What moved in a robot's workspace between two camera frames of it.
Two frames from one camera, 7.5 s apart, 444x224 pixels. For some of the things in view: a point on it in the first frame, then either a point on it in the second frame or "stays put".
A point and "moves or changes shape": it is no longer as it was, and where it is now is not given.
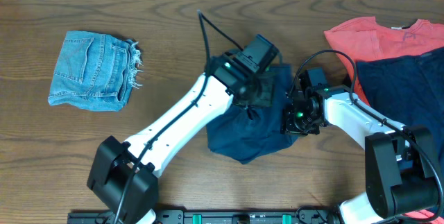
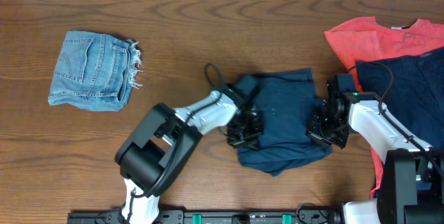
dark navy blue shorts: (247, 134) moves or changes shape
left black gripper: (265, 90) -> (245, 135)
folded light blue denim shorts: (95, 71) stays put
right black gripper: (290, 127) -> (314, 132)
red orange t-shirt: (368, 39) stays put
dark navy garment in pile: (408, 90) stays put
